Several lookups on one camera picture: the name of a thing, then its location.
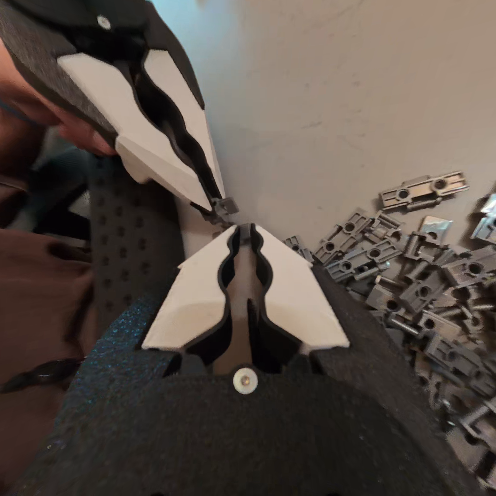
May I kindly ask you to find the blue wristband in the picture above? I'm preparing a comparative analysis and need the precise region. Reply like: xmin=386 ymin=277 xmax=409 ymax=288
xmin=0 ymin=100 xmax=39 ymax=126

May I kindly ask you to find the person's left forearm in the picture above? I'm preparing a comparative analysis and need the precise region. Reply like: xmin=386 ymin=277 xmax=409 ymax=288
xmin=0 ymin=103 xmax=51 ymax=179

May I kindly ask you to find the black lanyard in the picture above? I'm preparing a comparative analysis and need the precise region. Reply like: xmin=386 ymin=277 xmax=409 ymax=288
xmin=0 ymin=358 xmax=82 ymax=394

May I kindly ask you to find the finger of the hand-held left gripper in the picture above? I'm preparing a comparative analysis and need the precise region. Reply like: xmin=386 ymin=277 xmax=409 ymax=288
xmin=57 ymin=53 xmax=218 ymax=213
xmin=136 ymin=48 xmax=226 ymax=202

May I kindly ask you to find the person's left hand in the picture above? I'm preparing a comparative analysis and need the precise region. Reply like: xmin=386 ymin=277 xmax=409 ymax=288
xmin=0 ymin=39 xmax=118 ymax=156

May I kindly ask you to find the black perforated foam pad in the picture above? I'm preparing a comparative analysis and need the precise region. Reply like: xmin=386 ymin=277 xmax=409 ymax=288
xmin=87 ymin=153 xmax=187 ymax=338

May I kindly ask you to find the pile of grey track links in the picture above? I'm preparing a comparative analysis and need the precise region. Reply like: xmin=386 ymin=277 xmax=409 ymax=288
xmin=283 ymin=170 xmax=496 ymax=489

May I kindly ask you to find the grey desk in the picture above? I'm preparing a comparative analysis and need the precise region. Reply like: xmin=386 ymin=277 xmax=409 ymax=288
xmin=151 ymin=0 xmax=496 ymax=496

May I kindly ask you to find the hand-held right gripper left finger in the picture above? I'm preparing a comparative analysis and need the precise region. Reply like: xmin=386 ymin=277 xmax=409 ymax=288
xmin=141 ymin=223 xmax=243 ymax=365

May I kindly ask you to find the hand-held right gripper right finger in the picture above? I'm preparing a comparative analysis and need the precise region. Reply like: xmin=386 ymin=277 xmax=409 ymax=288
xmin=248 ymin=223 xmax=350 ymax=355

